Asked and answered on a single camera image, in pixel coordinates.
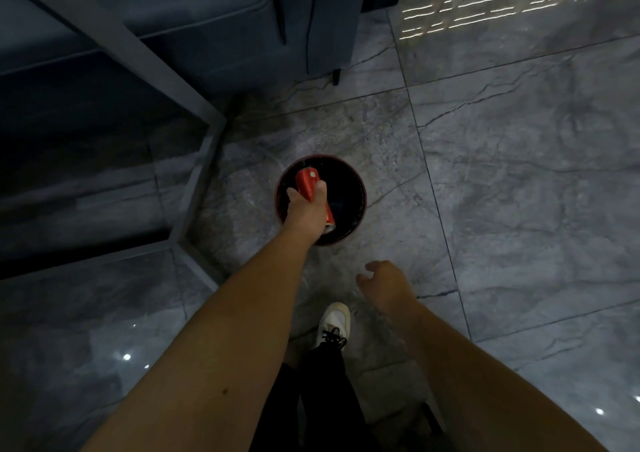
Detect white sneaker with black laces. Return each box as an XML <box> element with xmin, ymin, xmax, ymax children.
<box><xmin>312</xmin><ymin>302</ymin><xmax>352</xmax><ymax>351</ymax></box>

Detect person's left forearm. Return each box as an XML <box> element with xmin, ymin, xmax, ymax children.
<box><xmin>82</xmin><ymin>227</ymin><xmax>317</xmax><ymax>452</ymax></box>

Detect person's right forearm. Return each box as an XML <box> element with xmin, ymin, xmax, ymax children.
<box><xmin>397</xmin><ymin>302</ymin><xmax>612</xmax><ymax>452</ymax></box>

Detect red drink can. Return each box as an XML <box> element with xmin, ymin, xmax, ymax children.
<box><xmin>294</xmin><ymin>167</ymin><xmax>336</xmax><ymax>234</ymax></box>

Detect round dark waste bin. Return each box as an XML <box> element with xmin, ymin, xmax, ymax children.
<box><xmin>274</xmin><ymin>155</ymin><xmax>369</xmax><ymax>246</ymax></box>

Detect grey metal table frame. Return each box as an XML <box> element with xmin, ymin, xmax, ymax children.
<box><xmin>0</xmin><ymin>0</ymin><xmax>231</xmax><ymax>287</ymax></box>

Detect person's right hand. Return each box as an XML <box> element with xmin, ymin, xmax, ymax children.
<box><xmin>355</xmin><ymin>260</ymin><xmax>420</xmax><ymax>323</ymax></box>

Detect person's left hand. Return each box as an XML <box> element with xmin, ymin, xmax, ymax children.
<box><xmin>282</xmin><ymin>180</ymin><xmax>328</xmax><ymax>246</ymax></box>

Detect black trousers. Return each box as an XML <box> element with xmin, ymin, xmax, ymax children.
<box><xmin>247</xmin><ymin>342</ymin><xmax>446</xmax><ymax>452</ymax></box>

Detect grey-blue upholstered sofa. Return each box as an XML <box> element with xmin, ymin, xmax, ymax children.
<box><xmin>0</xmin><ymin>0</ymin><xmax>371</xmax><ymax>87</ymax></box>

